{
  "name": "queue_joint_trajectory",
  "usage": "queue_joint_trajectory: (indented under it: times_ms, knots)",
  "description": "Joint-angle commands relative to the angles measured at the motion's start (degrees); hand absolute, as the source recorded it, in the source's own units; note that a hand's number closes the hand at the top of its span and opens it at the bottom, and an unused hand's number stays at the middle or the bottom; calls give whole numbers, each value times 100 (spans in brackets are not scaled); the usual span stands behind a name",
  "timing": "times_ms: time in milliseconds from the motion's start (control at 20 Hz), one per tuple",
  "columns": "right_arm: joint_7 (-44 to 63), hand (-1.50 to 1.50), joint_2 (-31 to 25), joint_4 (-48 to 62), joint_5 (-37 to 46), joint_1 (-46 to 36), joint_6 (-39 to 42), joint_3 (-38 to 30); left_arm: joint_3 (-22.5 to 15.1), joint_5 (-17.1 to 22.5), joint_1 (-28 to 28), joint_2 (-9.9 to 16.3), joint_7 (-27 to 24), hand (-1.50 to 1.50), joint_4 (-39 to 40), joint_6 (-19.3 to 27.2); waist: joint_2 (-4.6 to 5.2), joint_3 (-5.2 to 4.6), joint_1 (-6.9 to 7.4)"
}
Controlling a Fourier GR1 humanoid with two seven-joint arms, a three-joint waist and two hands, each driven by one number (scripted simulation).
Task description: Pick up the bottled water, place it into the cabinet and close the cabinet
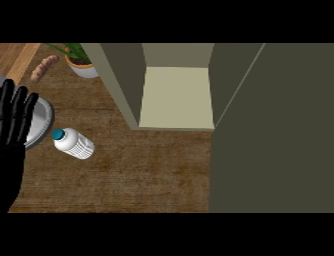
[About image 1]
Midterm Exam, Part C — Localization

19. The potted green plant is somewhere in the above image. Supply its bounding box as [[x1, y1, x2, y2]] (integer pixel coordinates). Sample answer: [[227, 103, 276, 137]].
[[44, 43, 100, 79]]

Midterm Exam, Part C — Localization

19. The olive green open cabinet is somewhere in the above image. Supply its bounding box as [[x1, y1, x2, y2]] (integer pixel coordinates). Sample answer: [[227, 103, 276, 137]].
[[79, 43, 267, 132]]

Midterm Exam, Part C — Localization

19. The brown sweet potato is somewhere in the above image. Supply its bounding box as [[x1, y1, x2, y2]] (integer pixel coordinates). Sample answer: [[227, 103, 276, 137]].
[[27, 54, 60, 83]]

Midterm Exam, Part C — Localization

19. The white water bottle blue cap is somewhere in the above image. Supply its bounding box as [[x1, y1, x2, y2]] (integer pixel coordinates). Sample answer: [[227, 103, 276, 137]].
[[50, 127, 95, 160]]

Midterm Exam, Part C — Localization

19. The light wooden board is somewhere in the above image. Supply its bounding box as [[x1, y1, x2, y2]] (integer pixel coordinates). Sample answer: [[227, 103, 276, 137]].
[[4, 43, 42, 86]]

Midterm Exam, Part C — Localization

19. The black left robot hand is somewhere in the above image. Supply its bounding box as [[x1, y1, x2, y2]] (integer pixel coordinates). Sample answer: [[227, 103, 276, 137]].
[[0, 78, 39, 214]]

